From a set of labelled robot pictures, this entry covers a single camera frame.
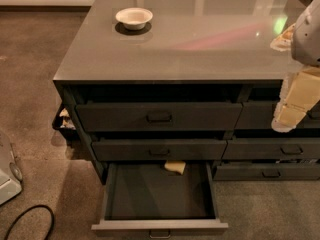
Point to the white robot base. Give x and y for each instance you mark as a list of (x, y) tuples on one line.
[(10, 174)]

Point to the white paper bowl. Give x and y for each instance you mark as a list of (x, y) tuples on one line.
[(134, 18)]

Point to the yellow sponge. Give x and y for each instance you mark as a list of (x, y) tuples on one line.
[(175, 166)]

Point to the middle left drawer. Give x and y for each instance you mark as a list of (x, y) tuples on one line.
[(159, 149)]

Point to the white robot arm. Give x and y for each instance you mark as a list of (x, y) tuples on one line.
[(305, 47)]

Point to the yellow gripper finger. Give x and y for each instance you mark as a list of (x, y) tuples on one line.
[(299, 93), (283, 42)]

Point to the top left drawer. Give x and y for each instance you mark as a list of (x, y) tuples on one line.
[(180, 116)]

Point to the middle right drawer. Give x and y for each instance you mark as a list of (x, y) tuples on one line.
[(272, 148)]

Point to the open bottom left drawer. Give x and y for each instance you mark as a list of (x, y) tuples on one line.
[(145, 201)]

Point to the top right drawer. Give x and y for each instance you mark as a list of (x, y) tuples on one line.
[(259, 115)]

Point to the dark grey drawer cabinet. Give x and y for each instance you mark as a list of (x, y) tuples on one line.
[(191, 51)]

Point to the bottom right drawer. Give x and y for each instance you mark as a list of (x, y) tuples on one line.
[(267, 172)]

